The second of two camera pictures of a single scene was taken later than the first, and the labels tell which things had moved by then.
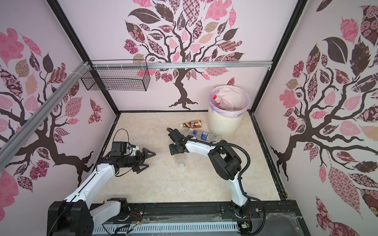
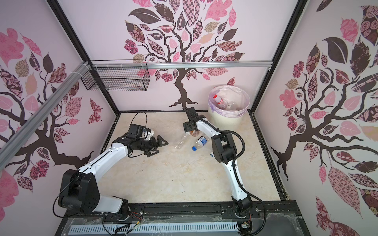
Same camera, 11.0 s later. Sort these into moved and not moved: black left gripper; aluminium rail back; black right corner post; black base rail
Moved: black left gripper
Not moved: black base rail; black right corner post; aluminium rail back
